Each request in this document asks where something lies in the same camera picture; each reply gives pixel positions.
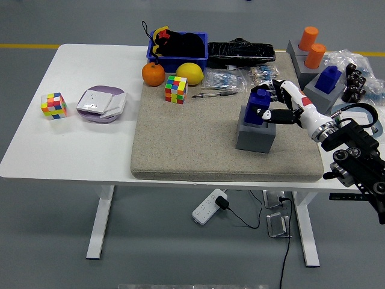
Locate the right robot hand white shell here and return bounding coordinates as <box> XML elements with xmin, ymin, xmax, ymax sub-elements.
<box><xmin>250</xmin><ymin>78</ymin><xmax>333</xmax><ymax>136</ymax></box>

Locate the blue seal stamp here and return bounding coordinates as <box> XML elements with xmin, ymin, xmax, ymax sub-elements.
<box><xmin>315</xmin><ymin>65</ymin><xmax>343</xmax><ymax>93</ymax></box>
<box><xmin>243</xmin><ymin>90</ymin><xmax>271</xmax><ymax>126</ymax></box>

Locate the grey seal holder block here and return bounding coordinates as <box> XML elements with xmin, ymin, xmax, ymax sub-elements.
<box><xmin>303</xmin><ymin>73</ymin><xmax>346</xmax><ymax>115</ymax></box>
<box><xmin>293</xmin><ymin>52</ymin><xmax>327</xmax><ymax>90</ymax></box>
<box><xmin>235</xmin><ymin>104</ymin><xmax>277</xmax><ymax>154</ymax></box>
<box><xmin>285</xmin><ymin>40</ymin><xmax>312</xmax><ymax>58</ymax></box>

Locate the orange cylinder seal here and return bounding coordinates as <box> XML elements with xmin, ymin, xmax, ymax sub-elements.
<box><xmin>298</xmin><ymin>26</ymin><xmax>319</xmax><ymax>51</ymax></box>
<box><xmin>304</xmin><ymin>43</ymin><xmax>327</xmax><ymax>69</ymax></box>

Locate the light blue plate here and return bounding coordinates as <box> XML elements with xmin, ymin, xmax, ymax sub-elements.
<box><xmin>330</xmin><ymin>104</ymin><xmax>383</xmax><ymax>136</ymax></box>

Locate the clear plastic bags pile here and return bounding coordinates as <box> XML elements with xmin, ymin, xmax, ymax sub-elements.
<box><xmin>323</xmin><ymin>49</ymin><xmax>385</xmax><ymax>105</ymax></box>

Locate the bag of brown resistors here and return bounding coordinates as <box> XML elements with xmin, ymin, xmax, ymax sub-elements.
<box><xmin>237</xmin><ymin>64</ymin><xmax>282</xmax><ymax>87</ymax></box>

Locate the black table control panel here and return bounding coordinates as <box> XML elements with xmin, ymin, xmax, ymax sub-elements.
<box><xmin>328</xmin><ymin>192</ymin><xmax>366</xmax><ymax>201</ymax></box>

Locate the black wrapped long mirror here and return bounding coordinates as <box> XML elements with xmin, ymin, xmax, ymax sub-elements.
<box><xmin>206</xmin><ymin>37</ymin><xmax>276</xmax><ymax>69</ymax></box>

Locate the bag of blue resistors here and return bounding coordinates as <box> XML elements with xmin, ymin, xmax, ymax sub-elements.
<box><xmin>202</xmin><ymin>67</ymin><xmax>249</xmax><ymax>93</ymax></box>

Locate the clear ballpoint pen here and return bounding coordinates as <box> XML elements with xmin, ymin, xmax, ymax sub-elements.
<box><xmin>191</xmin><ymin>90</ymin><xmax>238</xmax><ymax>99</ymax></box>

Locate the grey-brown mat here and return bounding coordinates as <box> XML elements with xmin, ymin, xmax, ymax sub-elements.
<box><xmin>130</xmin><ymin>51</ymin><xmax>325</xmax><ymax>183</ymax></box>

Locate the white table leg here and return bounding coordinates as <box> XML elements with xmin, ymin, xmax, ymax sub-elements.
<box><xmin>292</xmin><ymin>191</ymin><xmax>320</xmax><ymax>268</ymax></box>
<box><xmin>85</xmin><ymin>185</ymin><xmax>115</xmax><ymax>261</ymax></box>

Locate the yellow lemon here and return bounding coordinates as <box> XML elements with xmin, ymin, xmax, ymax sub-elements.
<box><xmin>175</xmin><ymin>62</ymin><xmax>205</xmax><ymax>86</ymax></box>

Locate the colourful puzzle cube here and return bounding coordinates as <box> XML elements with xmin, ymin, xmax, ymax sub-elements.
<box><xmin>164</xmin><ymin>75</ymin><xmax>189</xmax><ymax>105</ymax></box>
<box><xmin>40</xmin><ymin>92</ymin><xmax>67</xmax><ymax>121</ymax></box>

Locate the blue plastic bin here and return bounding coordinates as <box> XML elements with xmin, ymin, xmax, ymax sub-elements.
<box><xmin>146</xmin><ymin>31</ymin><xmax>209</xmax><ymax>74</ymax></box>

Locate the white power strip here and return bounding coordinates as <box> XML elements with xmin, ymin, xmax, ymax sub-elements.
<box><xmin>191</xmin><ymin>188</ymin><xmax>227</xmax><ymax>225</ymax></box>

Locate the orange fruit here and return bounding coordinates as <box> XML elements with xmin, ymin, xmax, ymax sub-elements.
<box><xmin>141</xmin><ymin>62</ymin><xmax>166</xmax><ymax>87</ymax></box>

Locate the purple plate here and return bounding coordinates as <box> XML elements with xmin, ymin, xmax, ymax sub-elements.
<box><xmin>76</xmin><ymin>85</ymin><xmax>127</xmax><ymax>124</ymax></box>

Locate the white switch panel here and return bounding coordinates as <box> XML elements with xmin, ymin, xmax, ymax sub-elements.
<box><xmin>339</xmin><ymin>110</ymin><xmax>373</xmax><ymax>121</ymax></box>
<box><xmin>100</xmin><ymin>92</ymin><xmax>127</xmax><ymax>119</ymax></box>

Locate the black power cable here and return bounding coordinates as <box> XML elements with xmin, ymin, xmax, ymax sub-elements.
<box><xmin>278</xmin><ymin>195</ymin><xmax>294</xmax><ymax>289</ymax></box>

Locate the silver metal bracket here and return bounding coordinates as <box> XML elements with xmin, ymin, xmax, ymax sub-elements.
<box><xmin>262</xmin><ymin>190</ymin><xmax>288</xmax><ymax>210</ymax></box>
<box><xmin>266</xmin><ymin>211</ymin><xmax>292</xmax><ymax>238</ymax></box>

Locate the black plug adapter with cord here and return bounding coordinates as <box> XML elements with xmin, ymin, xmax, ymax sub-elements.
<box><xmin>215</xmin><ymin>190</ymin><xmax>263</xmax><ymax>229</ymax></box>

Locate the black pouch with strap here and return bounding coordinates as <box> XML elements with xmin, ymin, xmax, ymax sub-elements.
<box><xmin>141</xmin><ymin>20</ymin><xmax>206</xmax><ymax>66</ymax></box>

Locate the white wall socket panel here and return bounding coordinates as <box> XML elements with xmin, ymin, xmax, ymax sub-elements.
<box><xmin>76</xmin><ymin>90</ymin><xmax>114</xmax><ymax>114</ymax></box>

